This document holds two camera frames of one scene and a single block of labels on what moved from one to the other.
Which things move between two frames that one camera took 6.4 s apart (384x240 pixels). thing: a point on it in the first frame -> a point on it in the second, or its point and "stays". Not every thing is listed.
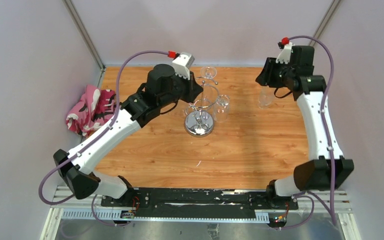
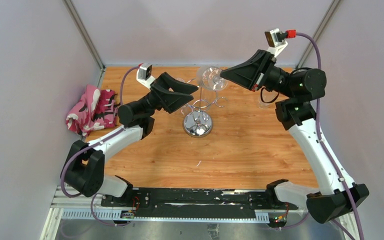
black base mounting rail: [196, 204] stays
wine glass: [221, 108] -> [211, 79]
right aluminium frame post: [325, 21] stays
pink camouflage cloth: [95, 107] stays
